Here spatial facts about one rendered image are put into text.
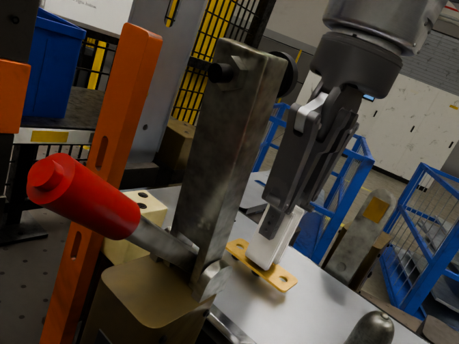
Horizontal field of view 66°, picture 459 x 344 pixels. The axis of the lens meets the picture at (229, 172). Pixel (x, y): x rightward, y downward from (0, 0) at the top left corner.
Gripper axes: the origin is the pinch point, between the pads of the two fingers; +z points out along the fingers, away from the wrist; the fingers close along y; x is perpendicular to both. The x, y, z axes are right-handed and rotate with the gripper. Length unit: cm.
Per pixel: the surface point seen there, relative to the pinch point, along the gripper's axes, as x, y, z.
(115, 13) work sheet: 54, 13, -14
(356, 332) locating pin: -11.5, -0.9, 3.2
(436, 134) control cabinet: 60, 803, -16
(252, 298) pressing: -2.3, -4.0, 5.4
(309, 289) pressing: -5.1, 4.3, 5.4
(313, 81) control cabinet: 317, 708, -22
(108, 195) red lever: -0.9, -23.9, -8.0
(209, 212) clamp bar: -1.1, -15.9, -5.9
